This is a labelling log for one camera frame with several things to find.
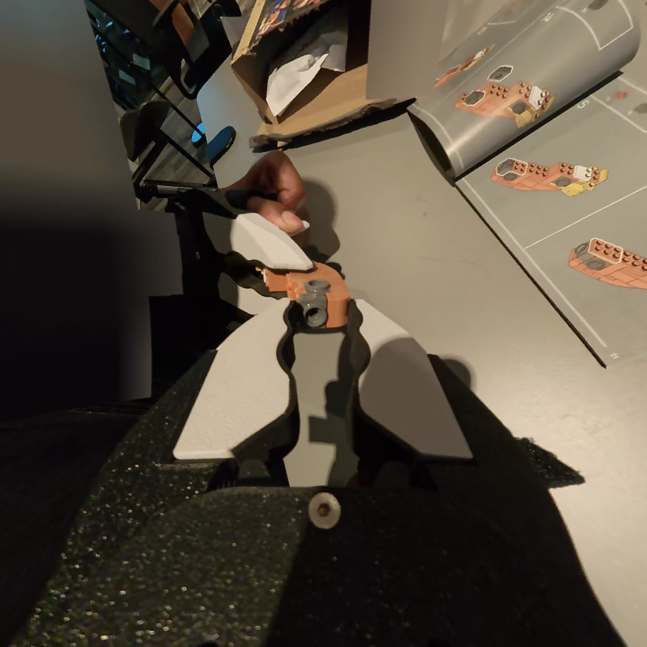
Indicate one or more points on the orange toy brick model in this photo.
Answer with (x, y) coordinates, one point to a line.
(333, 298)

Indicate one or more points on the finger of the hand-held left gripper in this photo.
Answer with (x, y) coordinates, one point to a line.
(268, 242)

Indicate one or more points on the person's left hand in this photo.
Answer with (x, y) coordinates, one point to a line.
(278, 177)

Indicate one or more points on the toy set cardboard box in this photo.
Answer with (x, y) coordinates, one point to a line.
(333, 96)

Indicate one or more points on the grey desk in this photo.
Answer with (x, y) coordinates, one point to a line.
(455, 252)

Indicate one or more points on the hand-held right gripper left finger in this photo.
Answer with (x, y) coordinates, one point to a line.
(232, 404)

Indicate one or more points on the black office chair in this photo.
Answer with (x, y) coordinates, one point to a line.
(141, 121)
(202, 40)

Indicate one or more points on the grey instruction booklet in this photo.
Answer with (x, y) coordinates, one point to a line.
(556, 303)

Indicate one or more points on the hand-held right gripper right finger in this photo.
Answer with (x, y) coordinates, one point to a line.
(409, 404)

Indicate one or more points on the white crumpled paper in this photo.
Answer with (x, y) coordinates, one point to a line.
(288, 81)

